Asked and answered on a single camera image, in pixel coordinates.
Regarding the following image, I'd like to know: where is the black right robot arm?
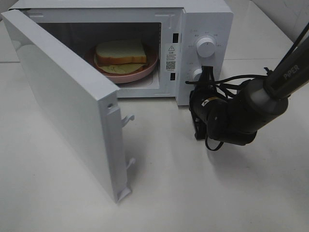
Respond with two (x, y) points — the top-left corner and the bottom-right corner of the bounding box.
(187, 39), (309, 150)

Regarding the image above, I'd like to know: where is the pink round plate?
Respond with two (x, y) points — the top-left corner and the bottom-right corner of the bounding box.
(83, 44), (158, 84)

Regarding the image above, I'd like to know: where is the white bread sandwich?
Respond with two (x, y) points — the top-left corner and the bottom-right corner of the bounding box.
(94, 39), (147, 74)

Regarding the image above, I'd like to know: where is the white upper power knob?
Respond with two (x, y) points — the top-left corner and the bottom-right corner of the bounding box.
(196, 35), (216, 58)

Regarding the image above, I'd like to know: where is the black camera cable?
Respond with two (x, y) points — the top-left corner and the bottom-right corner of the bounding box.
(185, 23), (309, 152)

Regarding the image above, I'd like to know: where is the white timer knob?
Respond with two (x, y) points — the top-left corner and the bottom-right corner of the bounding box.
(191, 68), (202, 81)

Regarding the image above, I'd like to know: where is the white warning label sticker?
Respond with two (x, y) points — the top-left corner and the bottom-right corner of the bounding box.
(164, 43), (179, 72)

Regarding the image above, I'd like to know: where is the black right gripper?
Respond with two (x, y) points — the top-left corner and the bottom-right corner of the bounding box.
(189, 66), (228, 140)

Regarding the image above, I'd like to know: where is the white microwave oven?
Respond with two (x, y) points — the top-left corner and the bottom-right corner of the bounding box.
(8, 0), (233, 105)

